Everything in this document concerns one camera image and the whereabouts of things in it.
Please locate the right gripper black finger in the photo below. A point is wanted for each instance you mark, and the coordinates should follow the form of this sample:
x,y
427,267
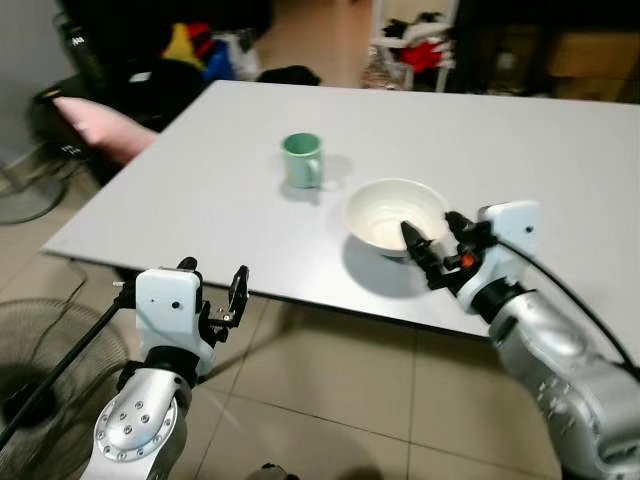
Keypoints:
x,y
460,224
416,240

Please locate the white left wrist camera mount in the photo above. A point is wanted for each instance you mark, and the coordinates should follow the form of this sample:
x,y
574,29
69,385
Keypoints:
x,y
168,310

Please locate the black chair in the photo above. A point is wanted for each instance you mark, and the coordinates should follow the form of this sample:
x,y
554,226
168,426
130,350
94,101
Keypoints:
x,y
290,75
160,95

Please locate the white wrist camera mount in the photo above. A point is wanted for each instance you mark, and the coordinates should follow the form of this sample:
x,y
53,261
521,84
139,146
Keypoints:
x,y
512,240
168,310

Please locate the dark cabinet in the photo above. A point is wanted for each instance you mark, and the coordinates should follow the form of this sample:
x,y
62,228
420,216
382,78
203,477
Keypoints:
x,y
510,40

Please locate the yellow cloth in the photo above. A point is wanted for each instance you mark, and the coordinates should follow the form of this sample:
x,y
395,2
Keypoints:
x,y
180,48

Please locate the pink pillow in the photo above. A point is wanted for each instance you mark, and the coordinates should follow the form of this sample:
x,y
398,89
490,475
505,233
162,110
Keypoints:
x,y
105,128

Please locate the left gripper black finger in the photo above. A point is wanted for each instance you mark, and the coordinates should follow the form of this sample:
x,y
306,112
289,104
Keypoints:
x,y
187,265
239,292

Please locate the black garment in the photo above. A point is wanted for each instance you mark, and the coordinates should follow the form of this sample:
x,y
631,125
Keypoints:
x,y
410,27

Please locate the black chair back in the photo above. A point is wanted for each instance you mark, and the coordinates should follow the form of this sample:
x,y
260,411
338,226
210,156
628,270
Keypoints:
x,y
290,75

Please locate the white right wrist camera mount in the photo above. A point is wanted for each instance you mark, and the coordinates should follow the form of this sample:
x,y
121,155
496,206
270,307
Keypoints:
x,y
512,240

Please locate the black bag with white print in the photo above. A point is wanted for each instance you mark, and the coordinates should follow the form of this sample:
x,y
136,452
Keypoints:
x,y
78,50

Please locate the white rack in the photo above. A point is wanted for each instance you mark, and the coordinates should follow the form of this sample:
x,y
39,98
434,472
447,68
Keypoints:
x,y
450,30

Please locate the red garment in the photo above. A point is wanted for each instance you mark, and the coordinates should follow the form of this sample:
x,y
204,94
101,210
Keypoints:
x,y
424,55

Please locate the blue cloth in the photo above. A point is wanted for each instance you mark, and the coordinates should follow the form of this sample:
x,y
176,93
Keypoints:
x,y
220,64

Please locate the green ceramic mug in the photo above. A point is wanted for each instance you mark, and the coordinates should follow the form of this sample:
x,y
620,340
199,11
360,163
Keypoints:
x,y
301,165

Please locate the white ceramic bowl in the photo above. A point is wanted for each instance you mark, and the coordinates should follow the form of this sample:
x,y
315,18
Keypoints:
x,y
380,215

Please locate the grey floor fan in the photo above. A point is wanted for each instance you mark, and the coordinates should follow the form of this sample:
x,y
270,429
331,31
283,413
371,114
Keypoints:
x,y
28,198

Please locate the brown cardboard box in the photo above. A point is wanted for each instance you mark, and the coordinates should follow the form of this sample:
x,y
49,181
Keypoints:
x,y
595,55

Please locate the red cloth on pile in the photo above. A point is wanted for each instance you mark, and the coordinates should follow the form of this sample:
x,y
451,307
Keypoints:
x,y
203,38

